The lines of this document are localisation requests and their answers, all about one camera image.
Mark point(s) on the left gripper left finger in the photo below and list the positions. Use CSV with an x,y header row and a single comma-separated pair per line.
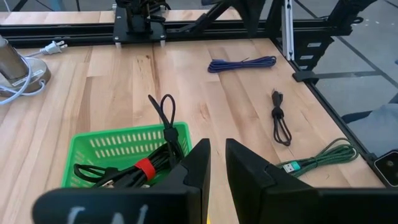
x,y
186,199

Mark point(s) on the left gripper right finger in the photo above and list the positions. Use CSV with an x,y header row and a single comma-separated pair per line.
x,y
264,199

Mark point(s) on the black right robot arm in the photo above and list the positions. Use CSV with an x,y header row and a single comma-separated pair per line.
x,y
138,21

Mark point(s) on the green plastic slotted basket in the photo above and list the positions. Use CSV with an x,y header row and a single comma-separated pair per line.
x,y
118,163

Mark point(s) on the metallic lamp base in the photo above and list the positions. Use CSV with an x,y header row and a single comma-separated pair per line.
x,y
11,62

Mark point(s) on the black table-level camera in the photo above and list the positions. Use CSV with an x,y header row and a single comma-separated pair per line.
x,y
388,168

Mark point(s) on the black frame foot bracket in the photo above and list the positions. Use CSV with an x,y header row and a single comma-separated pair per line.
x,y
304,76

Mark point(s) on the silver aluminium extrusion post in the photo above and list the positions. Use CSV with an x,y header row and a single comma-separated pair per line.
x,y
287,31

